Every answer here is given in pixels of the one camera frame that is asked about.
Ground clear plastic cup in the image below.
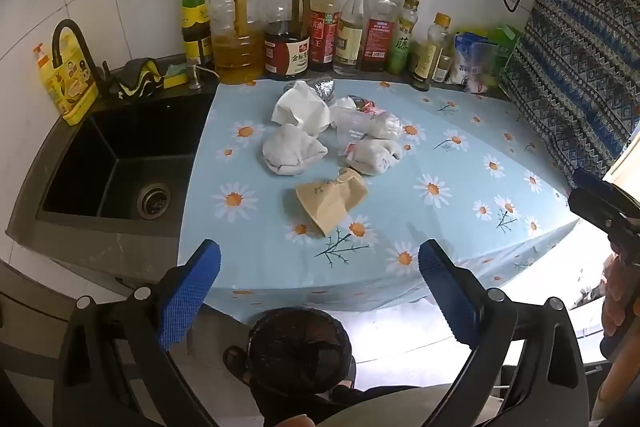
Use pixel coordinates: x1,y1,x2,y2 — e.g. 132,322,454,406
330,96,375,144

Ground black sink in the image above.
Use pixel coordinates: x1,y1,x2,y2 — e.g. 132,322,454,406
37,91,217,239

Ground crumpled foil wad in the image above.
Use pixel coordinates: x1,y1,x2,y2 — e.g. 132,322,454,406
283,76,337,104

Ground small oil bottle gold cap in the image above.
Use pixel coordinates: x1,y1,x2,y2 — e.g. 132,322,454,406
410,12,452,92

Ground yellow sponge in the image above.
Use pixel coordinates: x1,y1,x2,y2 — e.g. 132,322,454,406
163,63,190,90

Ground red and white wrapper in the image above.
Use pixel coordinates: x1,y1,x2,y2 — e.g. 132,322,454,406
350,95,382,114

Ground white cloth wad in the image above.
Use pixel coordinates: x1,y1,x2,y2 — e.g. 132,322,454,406
261,122,329,178

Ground clear bottle yellow cap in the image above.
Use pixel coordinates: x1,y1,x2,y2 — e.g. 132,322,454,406
333,0,371,76

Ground person's right hand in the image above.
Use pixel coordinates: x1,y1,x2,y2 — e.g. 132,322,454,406
601,253,628,339

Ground green label sauce bottle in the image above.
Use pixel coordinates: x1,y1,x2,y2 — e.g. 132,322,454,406
181,0,214,66

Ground yellow dish soap bottle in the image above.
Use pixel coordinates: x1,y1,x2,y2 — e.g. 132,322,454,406
33,43,100,126

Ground blue daisy tablecloth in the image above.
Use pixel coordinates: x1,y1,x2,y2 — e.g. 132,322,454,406
177,76,584,324

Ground blue patterned cloth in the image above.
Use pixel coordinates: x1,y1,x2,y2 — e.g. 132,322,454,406
500,0,640,188

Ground black faucet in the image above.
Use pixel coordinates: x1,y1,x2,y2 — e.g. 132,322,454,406
51,19,110,98

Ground white tissue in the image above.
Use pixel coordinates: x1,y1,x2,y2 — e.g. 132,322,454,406
271,80,332,130

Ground red label orange cap bottle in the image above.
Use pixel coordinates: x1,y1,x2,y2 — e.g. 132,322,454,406
360,0,400,74

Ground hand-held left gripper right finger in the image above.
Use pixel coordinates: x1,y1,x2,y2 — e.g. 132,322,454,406
418,239,591,427

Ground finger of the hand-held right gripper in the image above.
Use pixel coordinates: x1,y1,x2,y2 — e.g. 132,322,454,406
572,167,635,214
567,189,640,254

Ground black bin with bag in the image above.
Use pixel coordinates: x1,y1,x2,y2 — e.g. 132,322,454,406
247,307,357,427

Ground metal sink soap dispenser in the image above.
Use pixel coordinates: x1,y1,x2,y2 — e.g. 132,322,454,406
187,56,221,90

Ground green label clear bottle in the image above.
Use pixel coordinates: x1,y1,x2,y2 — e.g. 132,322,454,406
385,0,420,76

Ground metal sink drain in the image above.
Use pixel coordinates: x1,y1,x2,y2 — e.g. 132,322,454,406
136,183,171,221

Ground large cooking oil jug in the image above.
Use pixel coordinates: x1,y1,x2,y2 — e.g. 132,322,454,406
209,0,265,86

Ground white and blue bag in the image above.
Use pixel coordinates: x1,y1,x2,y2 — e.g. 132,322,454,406
449,32,502,94

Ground dark soy sauce jug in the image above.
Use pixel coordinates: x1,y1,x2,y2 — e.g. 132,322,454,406
263,0,311,82

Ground green packet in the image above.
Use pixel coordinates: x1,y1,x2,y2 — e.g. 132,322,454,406
487,25,522,64

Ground dark slipper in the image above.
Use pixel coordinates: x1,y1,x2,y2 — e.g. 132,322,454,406
223,345,251,384

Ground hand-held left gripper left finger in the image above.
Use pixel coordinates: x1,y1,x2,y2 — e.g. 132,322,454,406
52,238,222,427

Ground red label dark cap bottle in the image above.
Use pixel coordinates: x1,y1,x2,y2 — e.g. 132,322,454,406
308,0,342,73

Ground grey and yellow dishcloth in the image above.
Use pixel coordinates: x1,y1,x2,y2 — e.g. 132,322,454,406
106,56,166,100

